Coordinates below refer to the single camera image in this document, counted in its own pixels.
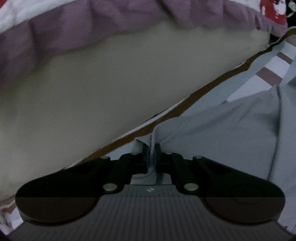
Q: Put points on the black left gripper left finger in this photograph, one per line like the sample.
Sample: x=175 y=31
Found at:
x=115 y=174

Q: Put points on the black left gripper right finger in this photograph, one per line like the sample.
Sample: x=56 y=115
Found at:
x=183 y=172

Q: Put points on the grey knit garment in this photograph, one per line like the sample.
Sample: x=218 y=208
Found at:
x=255 y=135

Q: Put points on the white red patterned bedspread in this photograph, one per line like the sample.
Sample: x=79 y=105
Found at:
x=32 y=31

